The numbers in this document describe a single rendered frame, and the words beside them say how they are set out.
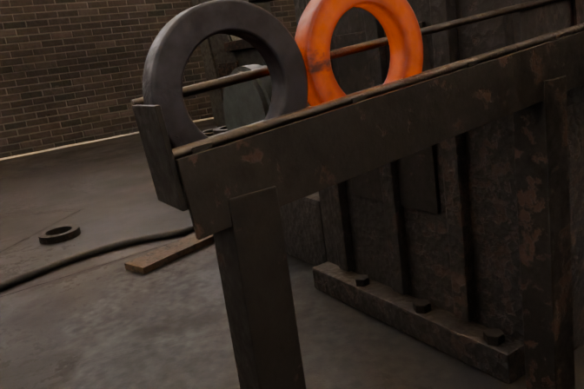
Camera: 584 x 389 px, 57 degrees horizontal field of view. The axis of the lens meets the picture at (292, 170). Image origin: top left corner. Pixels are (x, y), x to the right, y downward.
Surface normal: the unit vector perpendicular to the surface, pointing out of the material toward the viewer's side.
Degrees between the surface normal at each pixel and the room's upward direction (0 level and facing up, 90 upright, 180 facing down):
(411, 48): 90
